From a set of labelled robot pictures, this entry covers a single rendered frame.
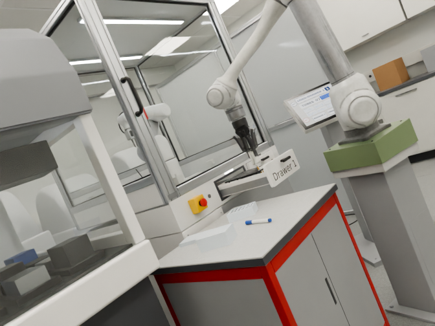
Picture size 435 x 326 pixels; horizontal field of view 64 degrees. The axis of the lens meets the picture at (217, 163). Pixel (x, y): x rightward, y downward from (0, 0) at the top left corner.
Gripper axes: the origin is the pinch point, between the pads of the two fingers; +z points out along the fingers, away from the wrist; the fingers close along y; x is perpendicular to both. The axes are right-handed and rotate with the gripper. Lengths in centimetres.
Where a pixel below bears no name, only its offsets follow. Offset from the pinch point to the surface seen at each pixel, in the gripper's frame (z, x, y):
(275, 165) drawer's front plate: 7.0, 1.5, -10.7
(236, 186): 10.4, 7.7, 11.3
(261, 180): 10.9, 7.7, -4.2
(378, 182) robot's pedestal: 30, -15, -47
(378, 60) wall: -28, -362, 16
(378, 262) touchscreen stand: 95, -63, -12
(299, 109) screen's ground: -12, -80, 7
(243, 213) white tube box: 18.8, 27.8, -3.0
